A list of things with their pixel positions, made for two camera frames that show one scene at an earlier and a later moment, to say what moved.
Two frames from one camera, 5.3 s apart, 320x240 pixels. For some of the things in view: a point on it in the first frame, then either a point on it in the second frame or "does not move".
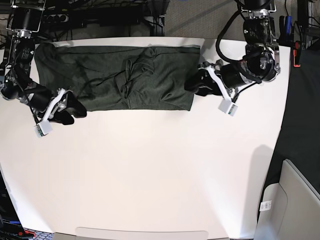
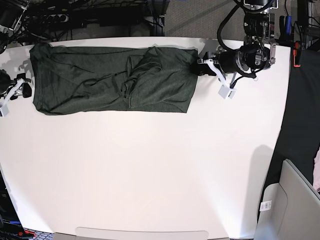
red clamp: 297,45 does not move
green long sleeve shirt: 133,77 does not move
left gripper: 47,105 → 9,87
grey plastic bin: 289,209 does not move
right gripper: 233,75 → 229,62
